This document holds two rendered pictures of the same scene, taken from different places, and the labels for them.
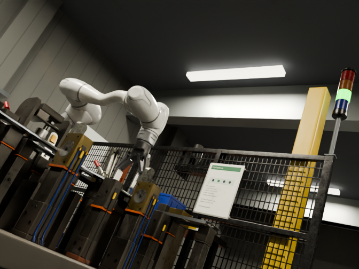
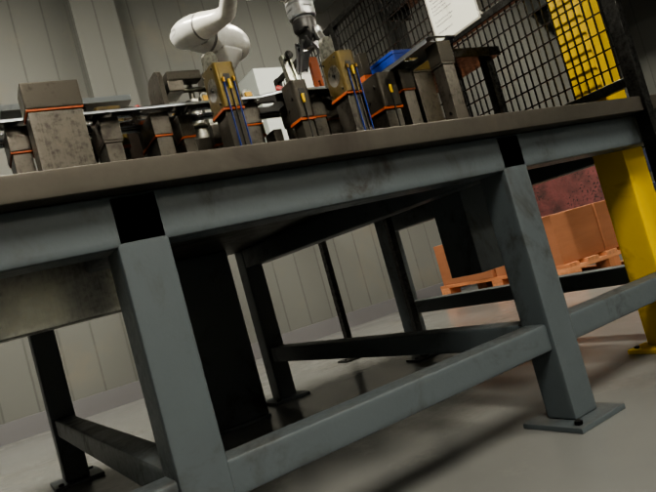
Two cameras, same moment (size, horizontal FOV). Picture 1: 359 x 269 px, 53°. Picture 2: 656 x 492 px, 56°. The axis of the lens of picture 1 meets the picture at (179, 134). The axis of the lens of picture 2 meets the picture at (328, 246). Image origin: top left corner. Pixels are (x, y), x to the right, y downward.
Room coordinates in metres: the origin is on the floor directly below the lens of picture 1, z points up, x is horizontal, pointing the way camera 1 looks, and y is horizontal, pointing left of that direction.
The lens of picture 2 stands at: (-0.31, -0.28, 0.46)
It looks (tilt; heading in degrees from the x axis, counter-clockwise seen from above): 3 degrees up; 16
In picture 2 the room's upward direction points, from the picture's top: 15 degrees counter-clockwise
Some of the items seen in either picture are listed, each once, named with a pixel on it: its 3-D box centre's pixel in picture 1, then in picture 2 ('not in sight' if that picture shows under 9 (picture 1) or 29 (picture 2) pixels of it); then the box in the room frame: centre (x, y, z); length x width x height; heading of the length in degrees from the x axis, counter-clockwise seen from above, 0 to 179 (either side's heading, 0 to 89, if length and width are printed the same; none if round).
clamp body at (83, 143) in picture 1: (56, 186); (236, 132); (1.12, 0.28, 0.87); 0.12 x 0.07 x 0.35; 46
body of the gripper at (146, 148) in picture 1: (139, 152); (307, 33); (1.55, 0.13, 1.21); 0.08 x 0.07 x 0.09; 46
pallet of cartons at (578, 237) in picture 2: not in sight; (534, 252); (4.26, -0.43, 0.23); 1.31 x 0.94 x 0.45; 38
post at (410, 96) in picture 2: (160, 252); (412, 117); (1.52, -0.11, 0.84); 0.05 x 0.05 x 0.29; 46
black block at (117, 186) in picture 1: (98, 220); (308, 134); (1.28, 0.14, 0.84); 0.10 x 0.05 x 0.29; 46
